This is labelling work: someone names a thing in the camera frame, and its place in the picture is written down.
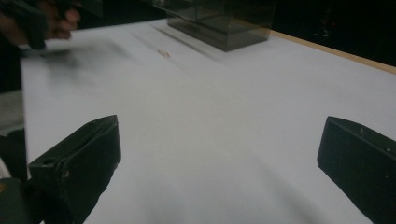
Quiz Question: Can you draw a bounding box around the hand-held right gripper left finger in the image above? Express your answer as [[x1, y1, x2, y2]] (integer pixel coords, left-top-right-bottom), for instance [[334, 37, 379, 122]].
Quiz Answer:
[[27, 114, 122, 224]]

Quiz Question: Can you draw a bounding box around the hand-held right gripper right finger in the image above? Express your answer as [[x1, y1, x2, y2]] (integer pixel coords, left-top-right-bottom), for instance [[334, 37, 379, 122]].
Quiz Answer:
[[317, 116, 396, 224]]

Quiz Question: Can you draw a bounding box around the dark transparent plastic box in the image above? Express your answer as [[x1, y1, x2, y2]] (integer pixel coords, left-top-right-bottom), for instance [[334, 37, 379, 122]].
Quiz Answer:
[[139, 0, 278, 52]]

